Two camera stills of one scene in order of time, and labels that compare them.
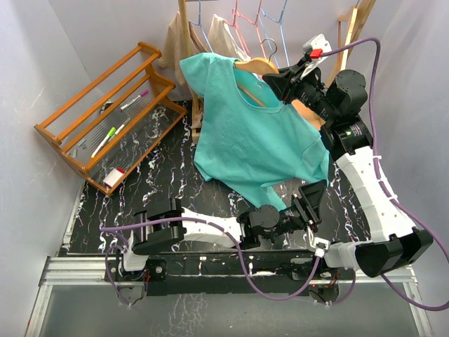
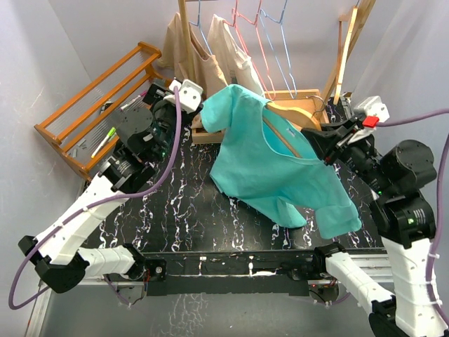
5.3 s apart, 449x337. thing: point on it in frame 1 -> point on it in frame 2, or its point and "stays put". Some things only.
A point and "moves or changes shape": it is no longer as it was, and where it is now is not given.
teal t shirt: x=248 y=139 moves or changes shape
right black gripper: x=280 y=83 -> x=325 y=140
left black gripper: x=311 y=194 -> x=164 y=103
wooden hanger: x=266 y=65 -> x=301 y=117
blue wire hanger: x=262 y=12 stays put
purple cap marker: x=142 y=94 stays put
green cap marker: x=111 y=133 stays put
